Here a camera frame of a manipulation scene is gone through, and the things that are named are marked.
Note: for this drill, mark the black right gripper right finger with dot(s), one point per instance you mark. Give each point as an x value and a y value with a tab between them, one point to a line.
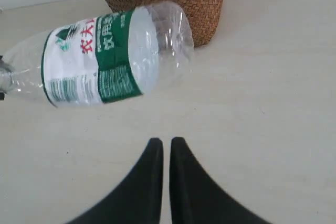
195	197

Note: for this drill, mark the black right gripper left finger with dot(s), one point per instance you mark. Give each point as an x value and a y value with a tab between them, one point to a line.
138	197

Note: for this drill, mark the clear plastic bottle green label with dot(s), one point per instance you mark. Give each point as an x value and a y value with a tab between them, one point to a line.
101	60

